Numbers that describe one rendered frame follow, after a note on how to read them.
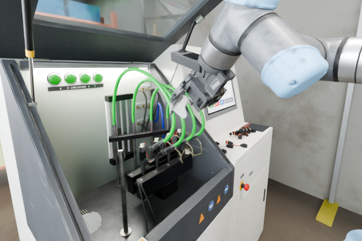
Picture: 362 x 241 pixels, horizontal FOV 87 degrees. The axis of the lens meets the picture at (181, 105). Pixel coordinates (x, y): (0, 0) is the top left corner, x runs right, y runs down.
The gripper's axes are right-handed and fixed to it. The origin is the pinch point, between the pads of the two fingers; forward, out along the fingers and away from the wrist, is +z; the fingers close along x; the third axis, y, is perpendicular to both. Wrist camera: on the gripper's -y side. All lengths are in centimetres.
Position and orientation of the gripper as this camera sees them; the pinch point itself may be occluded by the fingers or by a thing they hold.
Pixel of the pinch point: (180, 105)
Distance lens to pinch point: 56.3
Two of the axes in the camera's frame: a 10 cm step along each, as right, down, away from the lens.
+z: -3.1, 5.7, 7.6
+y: 5.7, 7.5, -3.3
